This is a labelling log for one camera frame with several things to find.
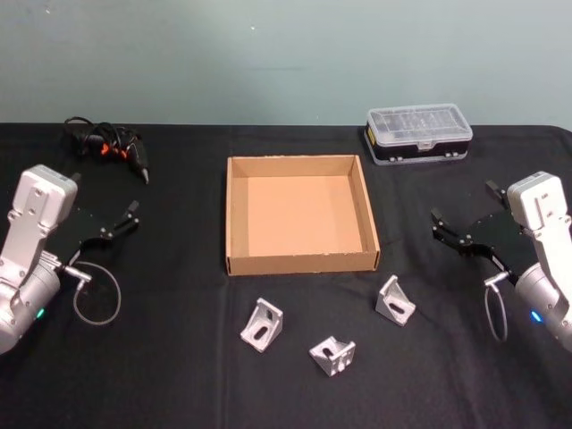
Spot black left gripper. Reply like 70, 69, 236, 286
46, 172, 141, 265

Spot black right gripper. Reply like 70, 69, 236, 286
430, 179, 543, 274

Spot clear plastic case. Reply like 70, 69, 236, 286
365, 103, 474, 167

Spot shallow brown cardboard tray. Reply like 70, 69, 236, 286
225, 154, 382, 277

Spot black table cloth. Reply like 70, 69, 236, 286
0, 121, 572, 429

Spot black corded tool orange parts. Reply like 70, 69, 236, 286
64, 116, 152, 185

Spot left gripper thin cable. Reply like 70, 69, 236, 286
61, 261, 123, 325

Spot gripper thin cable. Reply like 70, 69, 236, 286
61, 261, 123, 325
484, 273, 516, 343

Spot right gripper thin cable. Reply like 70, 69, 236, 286
484, 273, 516, 343

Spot silver metal corner bracket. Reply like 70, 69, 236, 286
307, 335, 358, 379
374, 274, 417, 327
240, 298, 283, 356

